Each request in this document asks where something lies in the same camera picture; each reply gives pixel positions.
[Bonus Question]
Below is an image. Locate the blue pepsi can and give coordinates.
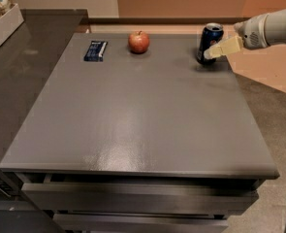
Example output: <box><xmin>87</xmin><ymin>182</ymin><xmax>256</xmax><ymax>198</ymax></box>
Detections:
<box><xmin>197</xmin><ymin>22</ymin><xmax>224</xmax><ymax>65</ymax></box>

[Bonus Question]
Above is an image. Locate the upper grey metal drawer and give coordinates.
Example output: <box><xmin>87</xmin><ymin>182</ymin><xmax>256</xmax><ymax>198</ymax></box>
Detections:
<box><xmin>22</xmin><ymin>183</ymin><xmax>258</xmax><ymax>216</ymax></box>

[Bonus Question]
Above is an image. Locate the grey metal drawer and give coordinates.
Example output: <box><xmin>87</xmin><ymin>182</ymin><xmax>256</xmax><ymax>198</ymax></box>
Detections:
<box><xmin>22</xmin><ymin>183</ymin><xmax>258</xmax><ymax>216</ymax></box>
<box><xmin>53</xmin><ymin>214</ymin><xmax>228</xmax><ymax>233</ymax></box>

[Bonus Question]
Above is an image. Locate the white tray box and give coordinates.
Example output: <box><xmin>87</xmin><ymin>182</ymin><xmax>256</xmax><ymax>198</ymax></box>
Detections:
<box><xmin>0</xmin><ymin>4</ymin><xmax>24</xmax><ymax>47</ymax></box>

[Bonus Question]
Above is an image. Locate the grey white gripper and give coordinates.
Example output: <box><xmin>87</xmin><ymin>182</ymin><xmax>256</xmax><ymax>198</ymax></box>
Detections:
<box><xmin>204</xmin><ymin>15</ymin><xmax>269</xmax><ymax>59</ymax></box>

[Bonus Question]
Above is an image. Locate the blue snack bar packet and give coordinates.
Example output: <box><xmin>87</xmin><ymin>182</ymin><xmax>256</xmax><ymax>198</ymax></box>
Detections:
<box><xmin>83</xmin><ymin>41</ymin><xmax>108</xmax><ymax>62</ymax></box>

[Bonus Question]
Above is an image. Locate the lower grey metal drawer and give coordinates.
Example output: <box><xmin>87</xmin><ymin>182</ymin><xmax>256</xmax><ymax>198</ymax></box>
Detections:
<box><xmin>53</xmin><ymin>214</ymin><xmax>228</xmax><ymax>233</ymax></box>

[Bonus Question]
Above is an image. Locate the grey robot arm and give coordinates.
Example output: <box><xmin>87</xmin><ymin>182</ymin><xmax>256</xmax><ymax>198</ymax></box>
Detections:
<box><xmin>203</xmin><ymin>9</ymin><xmax>286</xmax><ymax>59</ymax></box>

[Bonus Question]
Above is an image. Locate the red apple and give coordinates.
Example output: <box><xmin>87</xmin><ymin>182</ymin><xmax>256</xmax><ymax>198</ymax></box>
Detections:
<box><xmin>128</xmin><ymin>31</ymin><xmax>149</xmax><ymax>53</ymax></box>

